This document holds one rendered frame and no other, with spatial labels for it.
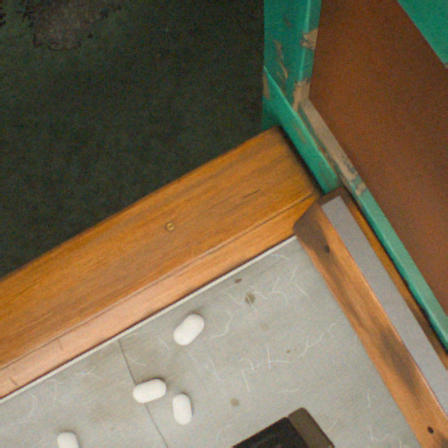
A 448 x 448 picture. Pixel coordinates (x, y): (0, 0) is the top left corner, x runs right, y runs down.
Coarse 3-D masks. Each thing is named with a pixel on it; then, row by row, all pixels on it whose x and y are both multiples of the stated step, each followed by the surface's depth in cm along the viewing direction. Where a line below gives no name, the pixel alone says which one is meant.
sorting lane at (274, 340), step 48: (288, 240) 93; (240, 288) 92; (288, 288) 92; (144, 336) 91; (240, 336) 91; (288, 336) 91; (336, 336) 90; (48, 384) 90; (96, 384) 90; (192, 384) 90; (240, 384) 90; (288, 384) 89; (336, 384) 89; (384, 384) 89; (0, 432) 89; (48, 432) 89; (96, 432) 89; (144, 432) 89; (192, 432) 88; (240, 432) 88; (336, 432) 88; (384, 432) 88
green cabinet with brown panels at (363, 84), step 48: (288, 0) 68; (336, 0) 61; (384, 0) 53; (432, 0) 44; (288, 48) 76; (336, 48) 68; (384, 48) 58; (432, 48) 50; (288, 96) 85; (336, 96) 75; (384, 96) 63; (432, 96) 55; (336, 144) 82; (384, 144) 69; (432, 144) 59; (384, 192) 76; (432, 192) 64; (384, 240) 80; (432, 240) 70; (432, 288) 77
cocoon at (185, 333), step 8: (184, 320) 90; (192, 320) 89; (200, 320) 90; (184, 328) 89; (192, 328) 89; (200, 328) 90; (176, 336) 89; (184, 336) 89; (192, 336) 89; (184, 344) 89
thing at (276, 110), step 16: (272, 80) 88; (272, 96) 92; (272, 112) 96; (288, 112) 89; (288, 128) 93; (304, 128) 87; (304, 144) 90; (304, 160) 94; (320, 160) 87; (320, 176) 91
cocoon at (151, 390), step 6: (144, 384) 88; (150, 384) 88; (156, 384) 88; (162, 384) 88; (138, 390) 88; (144, 390) 88; (150, 390) 88; (156, 390) 88; (162, 390) 88; (138, 396) 88; (144, 396) 88; (150, 396) 88; (156, 396) 88; (144, 402) 88
